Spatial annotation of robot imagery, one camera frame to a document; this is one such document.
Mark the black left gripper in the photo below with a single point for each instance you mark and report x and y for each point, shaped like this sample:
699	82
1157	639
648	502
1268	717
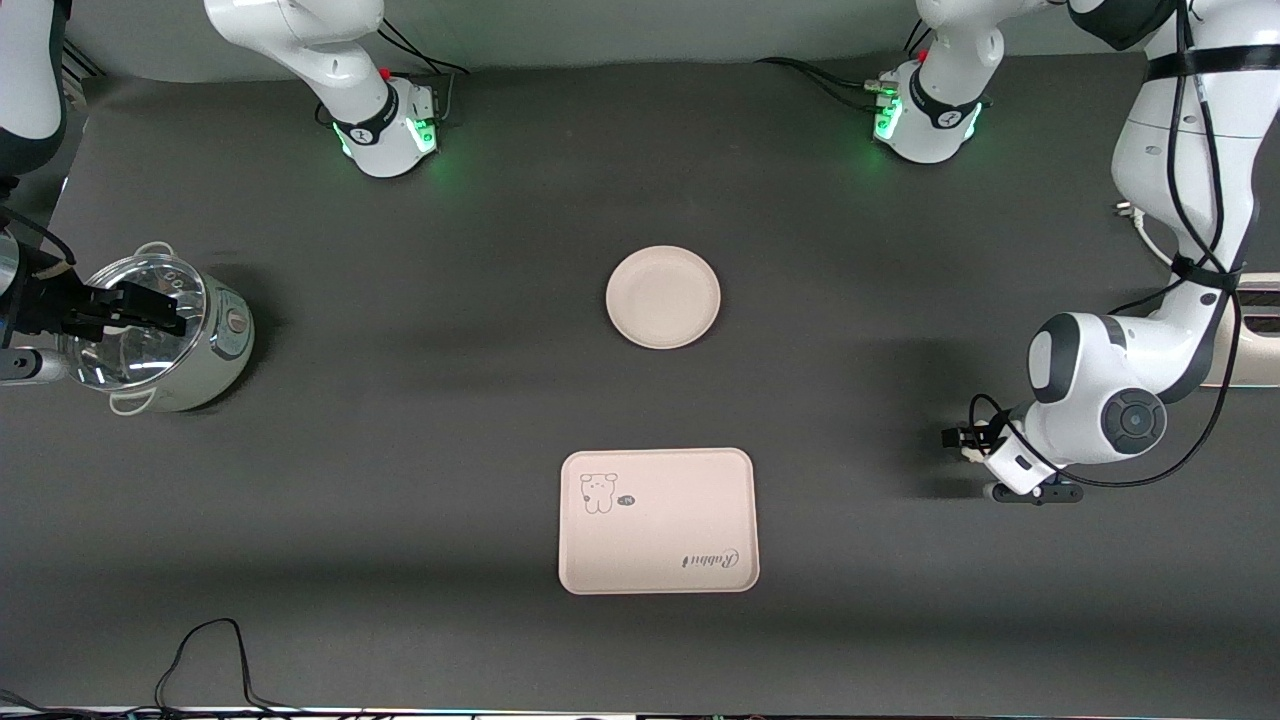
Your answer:
973	438

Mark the round beige plate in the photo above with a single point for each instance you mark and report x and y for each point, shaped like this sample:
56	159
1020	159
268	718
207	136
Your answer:
663	297

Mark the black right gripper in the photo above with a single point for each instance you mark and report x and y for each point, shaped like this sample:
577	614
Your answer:
42	303

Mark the pale green electric pot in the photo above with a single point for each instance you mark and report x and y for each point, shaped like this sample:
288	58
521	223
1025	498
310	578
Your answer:
215	360

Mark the glass pot lid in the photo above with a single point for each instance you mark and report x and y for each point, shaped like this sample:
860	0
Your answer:
150	358

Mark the white toaster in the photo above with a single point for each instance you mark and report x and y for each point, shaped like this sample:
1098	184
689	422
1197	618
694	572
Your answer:
1262	350

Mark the beige rectangular rabbit tray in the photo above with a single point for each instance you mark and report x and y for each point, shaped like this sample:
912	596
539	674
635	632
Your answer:
660	525

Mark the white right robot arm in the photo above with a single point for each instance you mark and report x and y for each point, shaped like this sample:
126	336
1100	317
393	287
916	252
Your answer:
370	110

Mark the aluminium frame rail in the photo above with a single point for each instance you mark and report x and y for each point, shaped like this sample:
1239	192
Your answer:
85	62

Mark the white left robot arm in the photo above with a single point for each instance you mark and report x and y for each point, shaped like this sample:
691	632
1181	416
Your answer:
1090	400

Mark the dark grey table cover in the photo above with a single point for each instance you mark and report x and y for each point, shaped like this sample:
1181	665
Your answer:
400	500

